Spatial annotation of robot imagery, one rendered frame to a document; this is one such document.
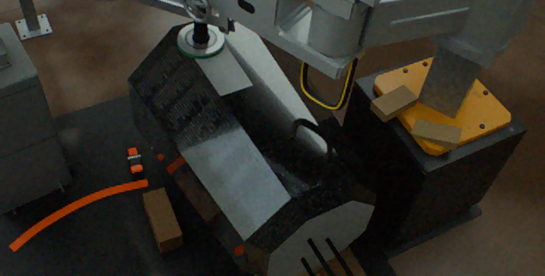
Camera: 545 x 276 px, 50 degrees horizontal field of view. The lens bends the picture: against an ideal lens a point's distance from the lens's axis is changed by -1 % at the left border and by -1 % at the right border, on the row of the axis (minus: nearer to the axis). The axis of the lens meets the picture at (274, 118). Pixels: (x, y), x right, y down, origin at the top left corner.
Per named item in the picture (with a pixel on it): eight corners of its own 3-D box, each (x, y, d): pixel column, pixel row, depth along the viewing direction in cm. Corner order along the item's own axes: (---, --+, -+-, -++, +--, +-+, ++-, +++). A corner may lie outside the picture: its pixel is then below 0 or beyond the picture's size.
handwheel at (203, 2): (224, 18, 238) (225, -12, 226) (208, 31, 232) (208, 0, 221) (197, 2, 243) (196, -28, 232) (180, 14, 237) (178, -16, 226)
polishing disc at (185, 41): (224, 55, 265) (225, 54, 264) (177, 55, 262) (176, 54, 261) (223, 25, 278) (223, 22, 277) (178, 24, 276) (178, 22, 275)
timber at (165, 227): (144, 205, 311) (141, 193, 302) (165, 198, 315) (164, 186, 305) (160, 254, 294) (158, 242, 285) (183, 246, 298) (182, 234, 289)
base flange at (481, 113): (447, 56, 299) (450, 48, 295) (513, 123, 272) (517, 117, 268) (368, 83, 281) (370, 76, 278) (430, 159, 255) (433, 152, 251)
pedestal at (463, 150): (413, 129, 363) (450, 41, 306) (482, 214, 327) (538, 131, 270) (322, 165, 339) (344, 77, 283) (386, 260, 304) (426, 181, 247)
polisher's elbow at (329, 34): (345, 19, 225) (355, -23, 210) (367, 53, 214) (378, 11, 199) (300, 27, 220) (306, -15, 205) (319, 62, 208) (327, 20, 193)
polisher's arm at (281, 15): (360, 74, 233) (388, -28, 196) (328, 106, 220) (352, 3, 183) (220, -7, 258) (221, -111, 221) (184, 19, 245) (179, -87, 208)
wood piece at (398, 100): (400, 91, 274) (403, 84, 270) (415, 105, 270) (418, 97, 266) (369, 108, 265) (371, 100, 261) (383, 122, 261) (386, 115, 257)
